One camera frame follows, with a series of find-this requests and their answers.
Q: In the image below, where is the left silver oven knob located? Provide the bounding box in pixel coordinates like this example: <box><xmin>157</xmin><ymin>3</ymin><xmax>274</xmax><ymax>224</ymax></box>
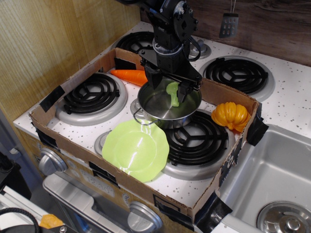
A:
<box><xmin>38</xmin><ymin>148</ymin><xmax>68</xmax><ymax>176</ymax></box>

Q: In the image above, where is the hanging grey slotted spatula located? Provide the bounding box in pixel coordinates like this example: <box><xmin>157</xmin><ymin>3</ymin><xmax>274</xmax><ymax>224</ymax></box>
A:
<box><xmin>219</xmin><ymin>0</ymin><xmax>239</xmax><ymax>39</ymax></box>

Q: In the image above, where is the light green plastic plate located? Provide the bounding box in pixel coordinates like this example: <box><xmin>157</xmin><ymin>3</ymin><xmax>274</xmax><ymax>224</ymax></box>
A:
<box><xmin>102</xmin><ymin>119</ymin><xmax>170</xmax><ymax>183</ymax></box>

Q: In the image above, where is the silver sink drain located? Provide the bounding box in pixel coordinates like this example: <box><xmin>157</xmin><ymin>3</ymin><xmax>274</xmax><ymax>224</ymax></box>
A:
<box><xmin>256</xmin><ymin>201</ymin><xmax>311</xmax><ymax>233</ymax></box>

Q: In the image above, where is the back left stove burner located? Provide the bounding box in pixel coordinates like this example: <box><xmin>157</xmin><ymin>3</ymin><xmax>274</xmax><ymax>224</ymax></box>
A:
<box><xmin>112</xmin><ymin>32</ymin><xmax>154</xmax><ymax>54</ymax></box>

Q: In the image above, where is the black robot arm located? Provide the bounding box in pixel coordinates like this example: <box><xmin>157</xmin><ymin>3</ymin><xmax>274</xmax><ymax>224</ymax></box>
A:
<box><xmin>120</xmin><ymin>0</ymin><xmax>202</xmax><ymax>102</ymax></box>

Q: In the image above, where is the orange yellow cloth scrap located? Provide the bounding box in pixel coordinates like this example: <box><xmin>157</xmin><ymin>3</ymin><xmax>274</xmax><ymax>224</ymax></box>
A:
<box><xmin>39</xmin><ymin>214</ymin><xmax>64</xmax><ymax>229</ymax></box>

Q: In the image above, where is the right silver oven knob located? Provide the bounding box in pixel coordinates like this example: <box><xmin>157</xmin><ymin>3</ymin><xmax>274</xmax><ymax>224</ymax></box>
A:
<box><xmin>127</xmin><ymin>201</ymin><xmax>163</xmax><ymax>233</ymax></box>

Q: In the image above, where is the silver oven door handle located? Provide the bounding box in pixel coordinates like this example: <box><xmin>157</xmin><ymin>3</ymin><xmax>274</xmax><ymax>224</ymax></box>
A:
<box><xmin>43</xmin><ymin>175</ymin><xmax>129</xmax><ymax>233</ymax></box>

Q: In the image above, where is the green toy broccoli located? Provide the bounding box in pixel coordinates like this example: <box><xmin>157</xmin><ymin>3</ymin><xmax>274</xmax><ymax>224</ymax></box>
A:
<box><xmin>166</xmin><ymin>82</ymin><xmax>179</xmax><ymax>107</ymax></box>

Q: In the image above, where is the silver top stove knob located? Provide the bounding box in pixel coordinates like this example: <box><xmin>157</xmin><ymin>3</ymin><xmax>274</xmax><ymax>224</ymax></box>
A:
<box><xmin>189</xmin><ymin>39</ymin><xmax>211</xmax><ymax>59</ymax></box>

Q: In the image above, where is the front right stove burner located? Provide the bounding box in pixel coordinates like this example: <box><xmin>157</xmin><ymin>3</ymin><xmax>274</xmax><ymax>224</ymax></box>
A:
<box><xmin>162</xmin><ymin>110</ymin><xmax>236</xmax><ymax>181</ymax></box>

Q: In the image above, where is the silver front stove knob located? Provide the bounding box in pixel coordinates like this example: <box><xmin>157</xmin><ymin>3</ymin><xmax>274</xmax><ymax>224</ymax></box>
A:
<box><xmin>94</xmin><ymin>131</ymin><xmax>111</xmax><ymax>157</ymax></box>

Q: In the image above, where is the silver centre stove knob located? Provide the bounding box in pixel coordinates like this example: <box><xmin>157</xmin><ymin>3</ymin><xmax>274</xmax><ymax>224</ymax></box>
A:
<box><xmin>130</xmin><ymin>99</ymin><xmax>145</xmax><ymax>119</ymax></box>

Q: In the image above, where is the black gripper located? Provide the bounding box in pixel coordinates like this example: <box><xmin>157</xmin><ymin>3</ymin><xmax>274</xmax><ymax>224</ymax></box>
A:
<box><xmin>138</xmin><ymin>50</ymin><xmax>202</xmax><ymax>103</ymax></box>

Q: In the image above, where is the back right stove burner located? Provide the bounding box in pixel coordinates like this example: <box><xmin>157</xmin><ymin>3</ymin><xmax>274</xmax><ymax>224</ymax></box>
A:
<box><xmin>199</xmin><ymin>55</ymin><xmax>275</xmax><ymax>102</ymax></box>

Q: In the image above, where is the silver stove knob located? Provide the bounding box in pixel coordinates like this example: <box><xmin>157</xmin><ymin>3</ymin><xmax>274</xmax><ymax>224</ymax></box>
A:
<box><xmin>94</xmin><ymin>131</ymin><xmax>111</xmax><ymax>157</ymax></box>
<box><xmin>130</xmin><ymin>99</ymin><xmax>145</xmax><ymax>119</ymax></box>
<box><xmin>189</xmin><ymin>39</ymin><xmax>211</xmax><ymax>59</ymax></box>

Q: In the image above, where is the stainless steel pot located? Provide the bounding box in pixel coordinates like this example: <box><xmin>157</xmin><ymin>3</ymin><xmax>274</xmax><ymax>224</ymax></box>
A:
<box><xmin>135</xmin><ymin>78</ymin><xmax>202</xmax><ymax>129</ymax></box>

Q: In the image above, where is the grey toy sink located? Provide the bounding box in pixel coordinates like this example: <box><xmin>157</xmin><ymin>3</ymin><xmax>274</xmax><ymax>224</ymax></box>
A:
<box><xmin>215</xmin><ymin>125</ymin><xmax>311</xmax><ymax>233</ymax></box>

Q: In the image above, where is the stove burner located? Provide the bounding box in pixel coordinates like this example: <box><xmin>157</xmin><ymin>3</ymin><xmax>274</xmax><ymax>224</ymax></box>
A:
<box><xmin>56</xmin><ymin>72</ymin><xmax>128</xmax><ymax>126</ymax></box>
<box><xmin>162</xmin><ymin>110</ymin><xmax>236</xmax><ymax>181</ymax></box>
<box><xmin>112</xmin><ymin>32</ymin><xmax>154</xmax><ymax>54</ymax></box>
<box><xmin>199</xmin><ymin>55</ymin><xmax>275</xmax><ymax>102</ymax></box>

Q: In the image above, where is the brown cardboard fence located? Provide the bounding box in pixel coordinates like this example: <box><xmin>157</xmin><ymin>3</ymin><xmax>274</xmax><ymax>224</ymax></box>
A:
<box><xmin>30</xmin><ymin>48</ymin><xmax>265</xmax><ymax>221</ymax></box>

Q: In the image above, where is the front left stove burner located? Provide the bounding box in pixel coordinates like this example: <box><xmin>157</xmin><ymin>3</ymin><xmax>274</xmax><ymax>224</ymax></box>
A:
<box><xmin>56</xmin><ymin>72</ymin><xmax>128</xmax><ymax>126</ymax></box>

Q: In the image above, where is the orange toy carrot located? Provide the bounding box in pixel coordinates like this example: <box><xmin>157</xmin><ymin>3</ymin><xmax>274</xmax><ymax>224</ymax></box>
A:
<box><xmin>110</xmin><ymin>69</ymin><xmax>148</xmax><ymax>86</ymax></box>

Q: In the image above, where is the silver oven knob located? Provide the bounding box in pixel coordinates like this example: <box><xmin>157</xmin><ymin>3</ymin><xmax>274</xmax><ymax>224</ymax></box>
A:
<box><xmin>127</xmin><ymin>201</ymin><xmax>163</xmax><ymax>233</ymax></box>
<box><xmin>38</xmin><ymin>148</ymin><xmax>68</xmax><ymax>176</ymax></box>

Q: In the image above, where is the orange toy pumpkin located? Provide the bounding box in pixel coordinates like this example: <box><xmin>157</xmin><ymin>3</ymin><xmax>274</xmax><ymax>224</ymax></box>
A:
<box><xmin>211</xmin><ymin>102</ymin><xmax>251</xmax><ymax>132</ymax></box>

